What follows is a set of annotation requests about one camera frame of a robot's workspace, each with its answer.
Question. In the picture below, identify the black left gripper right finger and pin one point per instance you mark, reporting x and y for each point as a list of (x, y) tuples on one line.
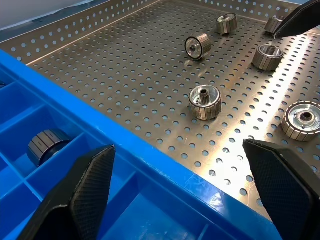
[(287, 195)]

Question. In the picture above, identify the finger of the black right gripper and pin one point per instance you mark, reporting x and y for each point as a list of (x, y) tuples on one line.
[(302, 17)]

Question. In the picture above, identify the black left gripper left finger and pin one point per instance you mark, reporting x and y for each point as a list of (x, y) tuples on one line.
[(82, 200)]

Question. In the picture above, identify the blue compartment tray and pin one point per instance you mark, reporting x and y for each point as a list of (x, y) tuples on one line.
[(150, 162)]

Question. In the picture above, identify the perforated metal tray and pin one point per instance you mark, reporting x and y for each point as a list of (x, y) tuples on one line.
[(130, 72)]

